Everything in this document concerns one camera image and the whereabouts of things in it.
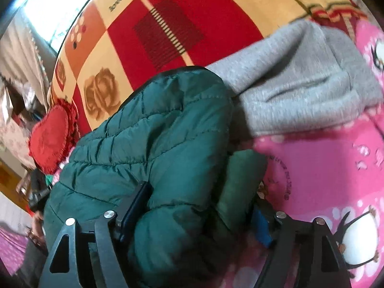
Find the red heart-shaped pillow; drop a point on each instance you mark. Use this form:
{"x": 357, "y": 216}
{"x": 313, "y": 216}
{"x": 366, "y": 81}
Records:
{"x": 48, "y": 138}

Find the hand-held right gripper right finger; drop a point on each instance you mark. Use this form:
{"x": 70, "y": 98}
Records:
{"x": 264, "y": 228}

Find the white curtain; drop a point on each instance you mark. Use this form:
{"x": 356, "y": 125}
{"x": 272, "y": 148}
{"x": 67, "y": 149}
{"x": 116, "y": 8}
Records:
{"x": 21, "y": 54}

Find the window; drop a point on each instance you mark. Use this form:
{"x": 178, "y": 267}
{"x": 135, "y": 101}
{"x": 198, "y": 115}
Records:
{"x": 57, "y": 9}

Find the purple patterned cloth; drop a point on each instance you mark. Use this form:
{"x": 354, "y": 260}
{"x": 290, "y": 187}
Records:
{"x": 10, "y": 246}

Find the grey sweatshirt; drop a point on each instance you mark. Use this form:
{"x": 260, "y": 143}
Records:
{"x": 300, "y": 81}

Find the rose printed blanket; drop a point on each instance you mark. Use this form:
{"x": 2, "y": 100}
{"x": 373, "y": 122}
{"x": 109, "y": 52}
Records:
{"x": 186, "y": 6}

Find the pink penguin blanket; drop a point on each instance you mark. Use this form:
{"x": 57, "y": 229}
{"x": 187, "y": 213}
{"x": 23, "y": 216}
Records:
{"x": 315, "y": 171}

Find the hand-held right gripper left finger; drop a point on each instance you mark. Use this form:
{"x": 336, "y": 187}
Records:
{"x": 135, "y": 207}

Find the person's left hand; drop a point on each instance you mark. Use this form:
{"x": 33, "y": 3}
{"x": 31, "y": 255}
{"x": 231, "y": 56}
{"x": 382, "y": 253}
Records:
{"x": 39, "y": 226}

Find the green puffer jacket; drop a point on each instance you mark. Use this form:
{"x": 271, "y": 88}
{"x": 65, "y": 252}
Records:
{"x": 156, "y": 126}

